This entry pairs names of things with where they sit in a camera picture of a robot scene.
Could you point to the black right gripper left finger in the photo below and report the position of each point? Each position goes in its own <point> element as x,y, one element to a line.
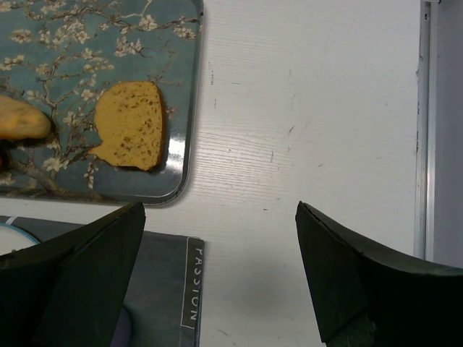
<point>69,290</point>

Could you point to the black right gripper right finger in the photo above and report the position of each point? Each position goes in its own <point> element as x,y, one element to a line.
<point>367,294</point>

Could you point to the long bread roll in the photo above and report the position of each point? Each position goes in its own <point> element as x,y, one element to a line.
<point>20,120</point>

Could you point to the toast bread slice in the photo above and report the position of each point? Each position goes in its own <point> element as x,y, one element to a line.
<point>131,123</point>

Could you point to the white strawberry plate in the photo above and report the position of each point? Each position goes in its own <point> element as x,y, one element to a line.
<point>13,239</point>

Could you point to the grey cloth placemat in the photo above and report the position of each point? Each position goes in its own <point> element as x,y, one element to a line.
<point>162,306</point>

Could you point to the blue floral serving tray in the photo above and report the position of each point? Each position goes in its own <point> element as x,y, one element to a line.
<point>63,57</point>

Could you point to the aluminium table edge rail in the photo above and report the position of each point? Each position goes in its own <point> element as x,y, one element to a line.
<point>427,77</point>

